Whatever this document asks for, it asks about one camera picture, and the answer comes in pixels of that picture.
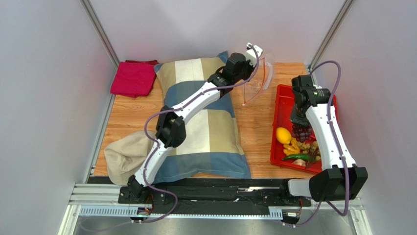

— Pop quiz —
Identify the yellow fake lemon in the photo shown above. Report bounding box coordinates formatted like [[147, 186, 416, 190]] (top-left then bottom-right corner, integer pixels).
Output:
[[276, 127, 292, 144]]

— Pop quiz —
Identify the striped blue beige pillow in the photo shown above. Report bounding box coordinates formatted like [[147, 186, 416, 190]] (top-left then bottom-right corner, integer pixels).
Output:
[[154, 51, 251, 183]]

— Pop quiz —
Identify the aluminium frame rail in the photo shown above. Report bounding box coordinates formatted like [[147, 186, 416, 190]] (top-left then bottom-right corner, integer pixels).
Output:
[[58, 182, 373, 235]]

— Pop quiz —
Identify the green fake chili pepper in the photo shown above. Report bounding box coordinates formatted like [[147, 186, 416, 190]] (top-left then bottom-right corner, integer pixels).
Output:
[[281, 153, 309, 161]]

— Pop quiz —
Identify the red plastic tray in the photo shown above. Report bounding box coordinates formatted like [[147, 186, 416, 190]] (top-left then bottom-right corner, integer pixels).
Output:
[[270, 85, 322, 174]]

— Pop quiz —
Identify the red folded cloth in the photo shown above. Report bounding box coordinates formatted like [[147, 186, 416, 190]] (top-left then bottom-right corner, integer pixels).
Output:
[[110, 60, 159, 98]]

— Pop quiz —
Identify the clear zip top bag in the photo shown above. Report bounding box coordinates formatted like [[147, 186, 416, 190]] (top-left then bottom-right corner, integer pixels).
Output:
[[242, 53, 275, 106]]

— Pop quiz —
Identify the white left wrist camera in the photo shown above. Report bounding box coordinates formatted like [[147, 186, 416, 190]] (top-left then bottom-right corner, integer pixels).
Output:
[[244, 43, 263, 67]]

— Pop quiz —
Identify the brown fake nut cluster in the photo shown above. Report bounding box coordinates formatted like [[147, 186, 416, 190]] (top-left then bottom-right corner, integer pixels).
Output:
[[300, 141, 322, 164]]

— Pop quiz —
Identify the beige fabric hat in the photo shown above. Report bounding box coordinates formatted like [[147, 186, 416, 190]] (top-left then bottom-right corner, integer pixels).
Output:
[[104, 131, 154, 186]]

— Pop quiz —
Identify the yellow fake bell pepper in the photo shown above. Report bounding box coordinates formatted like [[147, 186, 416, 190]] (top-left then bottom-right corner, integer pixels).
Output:
[[283, 138, 301, 156]]

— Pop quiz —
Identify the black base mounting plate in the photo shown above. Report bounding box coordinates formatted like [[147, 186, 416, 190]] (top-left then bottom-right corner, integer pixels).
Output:
[[117, 185, 312, 207]]

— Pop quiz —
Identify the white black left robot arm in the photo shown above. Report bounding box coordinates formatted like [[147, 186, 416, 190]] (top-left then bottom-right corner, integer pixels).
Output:
[[127, 46, 262, 201]]

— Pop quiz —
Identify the white fake garlic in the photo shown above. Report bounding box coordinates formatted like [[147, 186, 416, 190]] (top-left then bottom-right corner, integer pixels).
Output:
[[292, 159, 306, 166]]

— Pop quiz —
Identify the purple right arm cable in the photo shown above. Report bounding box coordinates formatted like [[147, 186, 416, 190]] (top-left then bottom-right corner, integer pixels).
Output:
[[281, 60, 351, 228]]

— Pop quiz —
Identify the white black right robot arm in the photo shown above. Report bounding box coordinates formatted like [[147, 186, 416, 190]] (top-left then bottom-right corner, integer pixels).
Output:
[[283, 75, 368, 202]]

